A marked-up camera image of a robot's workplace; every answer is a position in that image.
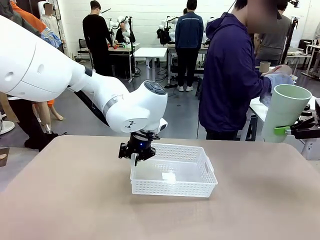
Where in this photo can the person in black trousers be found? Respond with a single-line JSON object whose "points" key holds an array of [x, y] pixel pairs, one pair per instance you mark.
{"points": [[27, 120]]}

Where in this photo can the person's right forearm purple sleeve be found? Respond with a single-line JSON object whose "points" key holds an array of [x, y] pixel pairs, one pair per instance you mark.
{"points": [[261, 86]]}

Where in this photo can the black light stand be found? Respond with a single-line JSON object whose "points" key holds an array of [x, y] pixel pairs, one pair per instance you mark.
{"points": [[131, 50]]}

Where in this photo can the long grey workbench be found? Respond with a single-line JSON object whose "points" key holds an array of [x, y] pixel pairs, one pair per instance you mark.
{"points": [[172, 50]]}

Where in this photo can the white desk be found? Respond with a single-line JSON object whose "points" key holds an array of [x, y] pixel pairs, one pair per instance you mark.
{"points": [[150, 52]]}

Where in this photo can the person in purple jacket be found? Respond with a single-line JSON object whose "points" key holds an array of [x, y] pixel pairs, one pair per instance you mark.
{"points": [[225, 75]]}

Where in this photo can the desk with green light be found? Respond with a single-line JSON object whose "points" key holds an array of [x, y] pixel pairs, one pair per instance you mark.
{"points": [[120, 51]]}

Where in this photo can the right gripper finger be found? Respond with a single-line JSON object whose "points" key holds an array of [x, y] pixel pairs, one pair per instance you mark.
{"points": [[281, 130], [307, 113]]}

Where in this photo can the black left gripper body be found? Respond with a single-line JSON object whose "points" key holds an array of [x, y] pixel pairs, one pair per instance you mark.
{"points": [[141, 143]]}

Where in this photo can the blue-grey cloth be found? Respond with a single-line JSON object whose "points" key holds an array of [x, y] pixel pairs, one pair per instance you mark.
{"points": [[280, 81]]}

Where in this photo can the brown cup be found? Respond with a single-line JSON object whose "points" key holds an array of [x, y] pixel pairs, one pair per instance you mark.
{"points": [[265, 67]]}

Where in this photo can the black office chair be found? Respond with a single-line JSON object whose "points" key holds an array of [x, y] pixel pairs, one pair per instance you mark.
{"points": [[305, 45]]}

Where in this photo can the figure in orange garment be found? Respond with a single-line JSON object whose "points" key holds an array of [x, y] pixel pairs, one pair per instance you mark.
{"points": [[30, 17]]}

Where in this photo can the beige desk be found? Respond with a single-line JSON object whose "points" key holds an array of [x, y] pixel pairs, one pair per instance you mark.
{"points": [[298, 57]]}

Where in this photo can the person in beige coat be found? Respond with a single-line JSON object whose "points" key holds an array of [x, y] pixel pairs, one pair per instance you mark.
{"points": [[52, 25]]}

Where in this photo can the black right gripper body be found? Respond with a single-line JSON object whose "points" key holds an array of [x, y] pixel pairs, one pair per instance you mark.
{"points": [[312, 133]]}

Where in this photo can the person in grey t-shirt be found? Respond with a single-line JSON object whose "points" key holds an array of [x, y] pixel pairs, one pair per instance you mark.
{"points": [[272, 45]]}

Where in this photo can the pale green cup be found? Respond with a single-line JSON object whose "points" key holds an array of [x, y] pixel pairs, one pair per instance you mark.
{"points": [[282, 112]]}

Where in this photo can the black overhead camera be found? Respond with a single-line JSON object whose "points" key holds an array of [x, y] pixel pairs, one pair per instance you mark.
{"points": [[293, 3]]}

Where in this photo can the person's right hand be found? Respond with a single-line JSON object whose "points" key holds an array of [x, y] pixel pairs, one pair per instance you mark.
{"points": [[282, 69]]}

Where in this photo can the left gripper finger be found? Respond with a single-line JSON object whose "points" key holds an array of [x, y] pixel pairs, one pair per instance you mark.
{"points": [[123, 151], [147, 153]]}

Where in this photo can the small white paper piece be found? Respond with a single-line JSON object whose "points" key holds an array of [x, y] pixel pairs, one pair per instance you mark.
{"points": [[168, 177]]}

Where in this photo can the black backpack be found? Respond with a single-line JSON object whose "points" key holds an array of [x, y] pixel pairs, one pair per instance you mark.
{"points": [[163, 36]]}

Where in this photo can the person in blue jacket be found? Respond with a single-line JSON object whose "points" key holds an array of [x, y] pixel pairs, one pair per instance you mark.
{"points": [[188, 37]]}

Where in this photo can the black tripod stand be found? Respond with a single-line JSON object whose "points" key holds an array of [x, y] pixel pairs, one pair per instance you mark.
{"points": [[290, 37]]}

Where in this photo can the black stool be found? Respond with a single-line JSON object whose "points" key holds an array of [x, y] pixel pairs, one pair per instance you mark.
{"points": [[199, 87]]}

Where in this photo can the brown cardboard sheet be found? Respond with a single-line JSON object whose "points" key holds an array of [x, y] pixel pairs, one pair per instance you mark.
{"points": [[7, 107]]}

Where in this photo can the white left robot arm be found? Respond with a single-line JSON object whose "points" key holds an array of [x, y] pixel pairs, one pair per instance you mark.
{"points": [[50, 70]]}

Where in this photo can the white round fan base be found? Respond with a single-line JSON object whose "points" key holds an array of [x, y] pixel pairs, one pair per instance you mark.
{"points": [[6, 127]]}

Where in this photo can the white plastic basket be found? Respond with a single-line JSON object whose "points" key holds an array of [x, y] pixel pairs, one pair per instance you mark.
{"points": [[175, 187]]}

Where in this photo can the person in black clothes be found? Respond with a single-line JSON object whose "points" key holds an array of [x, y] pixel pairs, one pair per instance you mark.
{"points": [[96, 37]]}

